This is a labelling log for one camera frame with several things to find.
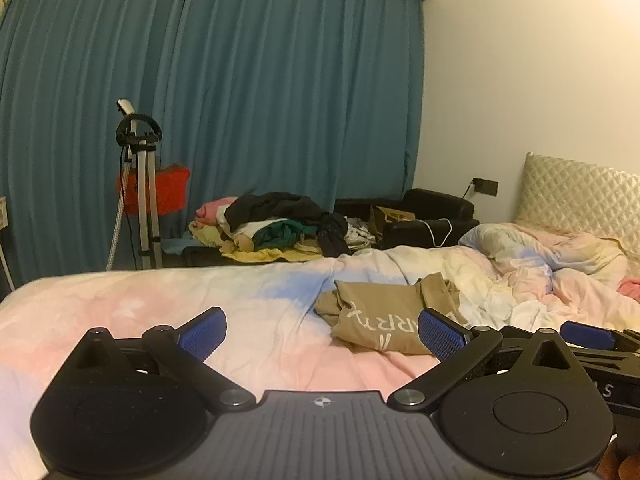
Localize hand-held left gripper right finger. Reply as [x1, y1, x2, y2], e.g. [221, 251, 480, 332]
[387, 307, 578, 409]

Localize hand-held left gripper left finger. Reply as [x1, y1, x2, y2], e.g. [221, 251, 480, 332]
[65, 306, 256, 409]

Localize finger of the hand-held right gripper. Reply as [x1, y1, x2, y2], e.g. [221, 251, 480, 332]
[559, 321, 640, 357]
[497, 325, 576, 361]

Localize khaki printed t-shirt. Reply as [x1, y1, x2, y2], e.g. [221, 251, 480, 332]
[314, 272, 471, 357]

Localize pile of mixed clothes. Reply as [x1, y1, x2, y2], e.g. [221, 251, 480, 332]
[180, 188, 480, 268]

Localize person's right hand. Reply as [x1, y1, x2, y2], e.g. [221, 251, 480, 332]
[597, 440, 640, 480]

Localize pastel bed sheet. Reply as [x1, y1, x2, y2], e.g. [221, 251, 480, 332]
[0, 255, 640, 480]

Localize light blue cloth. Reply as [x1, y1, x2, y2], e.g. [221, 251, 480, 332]
[161, 237, 197, 256]

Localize yellow cloth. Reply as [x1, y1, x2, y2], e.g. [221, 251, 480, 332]
[220, 247, 326, 264]

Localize beige garment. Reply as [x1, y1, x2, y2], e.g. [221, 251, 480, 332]
[220, 235, 257, 256]

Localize pale green garment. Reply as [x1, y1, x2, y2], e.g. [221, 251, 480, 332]
[189, 220, 233, 248]

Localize pink garment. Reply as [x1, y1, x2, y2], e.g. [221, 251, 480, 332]
[195, 197, 238, 223]

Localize brown paper bag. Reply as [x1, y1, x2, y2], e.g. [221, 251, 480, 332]
[369, 205, 417, 238]

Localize white printed garment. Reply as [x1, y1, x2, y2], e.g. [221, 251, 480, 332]
[345, 217, 376, 248]

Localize quilted cream headboard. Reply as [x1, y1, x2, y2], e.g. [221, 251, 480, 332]
[515, 151, 640, 256]

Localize garment steamer stand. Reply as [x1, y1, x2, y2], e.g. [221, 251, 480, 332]
[115, 99, 164, 271]

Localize red hanging garment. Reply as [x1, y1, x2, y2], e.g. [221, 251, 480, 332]
[117, 162, 192, 216]

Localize dark pants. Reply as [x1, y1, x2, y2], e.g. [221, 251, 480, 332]
[317, 212, 351, 257]

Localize teal curtain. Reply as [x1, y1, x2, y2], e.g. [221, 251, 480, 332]
[0, 0, 427, 286]

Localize white charging cable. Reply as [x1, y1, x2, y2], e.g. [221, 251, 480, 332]
[417, 217, 453, 248]

